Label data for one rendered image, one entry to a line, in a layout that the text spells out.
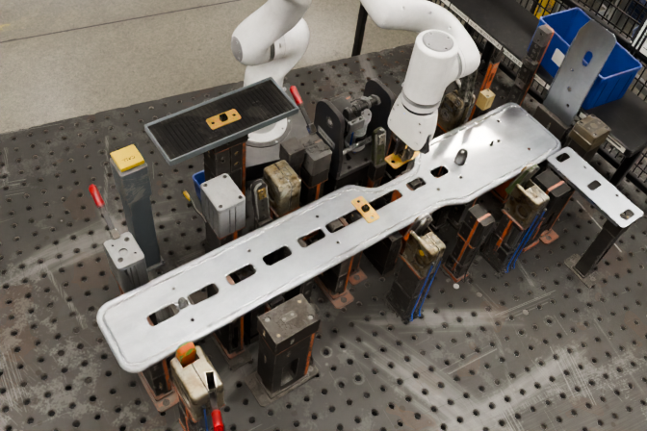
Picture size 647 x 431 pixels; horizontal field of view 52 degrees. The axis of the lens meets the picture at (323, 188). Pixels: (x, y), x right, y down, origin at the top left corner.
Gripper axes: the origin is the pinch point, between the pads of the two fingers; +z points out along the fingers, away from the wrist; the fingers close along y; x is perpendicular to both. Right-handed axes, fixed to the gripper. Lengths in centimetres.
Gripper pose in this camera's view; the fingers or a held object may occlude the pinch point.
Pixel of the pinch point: (404, 149)
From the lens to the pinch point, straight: 153.9
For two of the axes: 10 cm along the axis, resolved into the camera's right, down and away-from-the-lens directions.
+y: 6.3, 6.5, -4.2
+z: -1.1, 6.1, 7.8
